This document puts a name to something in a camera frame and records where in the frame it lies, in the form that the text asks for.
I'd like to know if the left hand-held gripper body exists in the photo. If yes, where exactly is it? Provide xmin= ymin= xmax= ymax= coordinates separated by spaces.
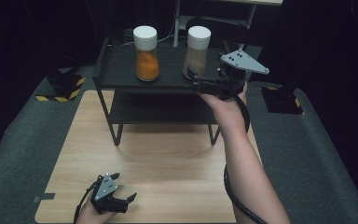
xmin=89 ymin=173 xmax=129 ymax=215

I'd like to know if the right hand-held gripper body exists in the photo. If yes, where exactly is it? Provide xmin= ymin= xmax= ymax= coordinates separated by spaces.
xmin=195 ymin=49 xmax=270 ymax=101

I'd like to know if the brown spice jar white lid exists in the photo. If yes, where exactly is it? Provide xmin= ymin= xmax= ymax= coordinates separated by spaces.
xmin=182 ymin=25 xmax=213 ymax=80

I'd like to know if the black two-tier shelf rack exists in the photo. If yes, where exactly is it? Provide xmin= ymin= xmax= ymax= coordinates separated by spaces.
xmin=92 ymin=36 xmax=242 ymax=147

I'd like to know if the orange spice jar white lid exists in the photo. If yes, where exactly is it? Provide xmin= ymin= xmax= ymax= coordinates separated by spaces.
xmin=132 ymin=25 xmax=161 ymax=83

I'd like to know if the person's left hand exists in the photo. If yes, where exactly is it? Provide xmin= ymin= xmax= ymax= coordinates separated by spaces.
xmin=76 ymin=194 xmax=117 ymax=224

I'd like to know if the person's right hand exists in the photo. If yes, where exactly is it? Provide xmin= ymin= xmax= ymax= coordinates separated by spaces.
xmin=199 ymin=81 xmax=249 ymax=131

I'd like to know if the black chair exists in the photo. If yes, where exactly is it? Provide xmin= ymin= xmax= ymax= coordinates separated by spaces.
xmin=185 ymin=16 xmax=252 ymax=50

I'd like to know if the grey tape strip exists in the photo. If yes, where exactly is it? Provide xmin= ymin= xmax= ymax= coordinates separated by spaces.
xmin=33 ymin=192 xmax=56 ymax=203

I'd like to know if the black yellow striped stand base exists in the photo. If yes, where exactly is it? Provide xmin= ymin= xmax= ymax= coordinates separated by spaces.
xmin=35 ymin=69 xmax=87 ymax=103

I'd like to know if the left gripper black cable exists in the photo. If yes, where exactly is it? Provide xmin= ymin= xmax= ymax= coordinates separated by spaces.
xmin=73 ymin=184 xmax=100 ymax=224

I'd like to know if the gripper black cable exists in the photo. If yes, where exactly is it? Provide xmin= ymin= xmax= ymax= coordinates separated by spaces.
xmin=223 ymin=90 xmax=269 ymax=224
xmin=73 ymin=184 xmax=100 ymax=224

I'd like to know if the white metal desk frame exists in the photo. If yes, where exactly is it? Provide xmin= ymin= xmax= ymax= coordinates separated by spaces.
xmin=172 ymin=0 xmax=283 ymax=76

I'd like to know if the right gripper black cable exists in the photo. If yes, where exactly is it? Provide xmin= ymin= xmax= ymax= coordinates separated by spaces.
xmin=223 ymin=90 xmax=269 ymax=224

